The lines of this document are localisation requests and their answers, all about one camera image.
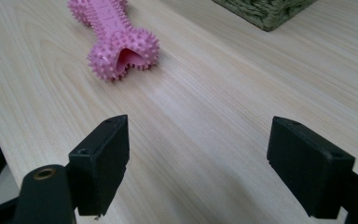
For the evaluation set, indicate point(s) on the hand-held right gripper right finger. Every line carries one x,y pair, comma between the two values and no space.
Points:
307,168

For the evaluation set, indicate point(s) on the green woven basket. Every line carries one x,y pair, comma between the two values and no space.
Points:
265,11

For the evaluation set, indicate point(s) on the pink spiky bone toy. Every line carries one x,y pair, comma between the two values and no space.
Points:
118,40

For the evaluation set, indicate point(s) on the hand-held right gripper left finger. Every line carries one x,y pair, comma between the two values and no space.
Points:
101,168

